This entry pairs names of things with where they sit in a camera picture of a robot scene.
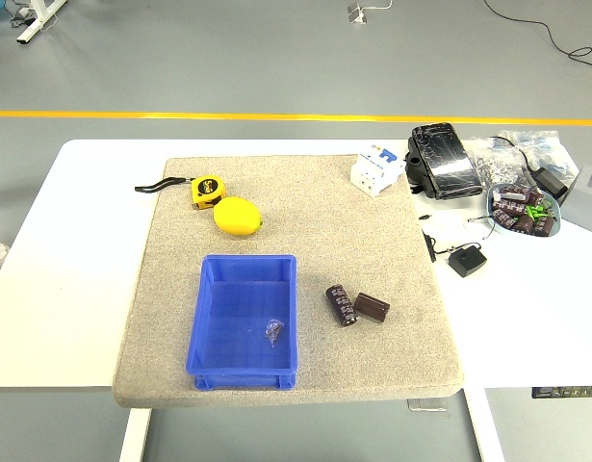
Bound black power adapter with cord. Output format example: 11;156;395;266
487;137;570;201

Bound black glossy device case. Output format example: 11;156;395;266
403;122;485;201

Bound green small parts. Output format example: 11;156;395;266
516;204;554;222

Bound yellow tape measure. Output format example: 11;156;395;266
134;174;227;211

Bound small black adapter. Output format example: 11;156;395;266
448;244;488;278

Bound light blue bowl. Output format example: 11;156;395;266
486;182;564;239

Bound black floor cable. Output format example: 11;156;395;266
482;0;592;73

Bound blue plastic box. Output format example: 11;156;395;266
186;254;298;391

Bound clear bag of metal washers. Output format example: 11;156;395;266
466;137;530;187

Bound white table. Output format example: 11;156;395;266
0;139;592;462

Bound long dark cylindrical battery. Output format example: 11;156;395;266
325;284;359;329

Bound short dark cylindrical battery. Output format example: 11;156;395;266
353;291;391;323

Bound small clear plastic scrap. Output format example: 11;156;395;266
264;318;284;348

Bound grey box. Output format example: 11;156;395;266
559;164;592;235

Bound white floor stand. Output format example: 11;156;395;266
15;0;68;47

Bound white circuit breaker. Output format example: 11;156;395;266
349;142;407;198

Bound grey-brown mat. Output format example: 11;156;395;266
111;153;466;410

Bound yellow lemon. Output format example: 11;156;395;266
213;195;264;238

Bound thin wire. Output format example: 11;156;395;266
467;216;499;242

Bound clear bag of small parts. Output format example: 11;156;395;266
500;129;580;179

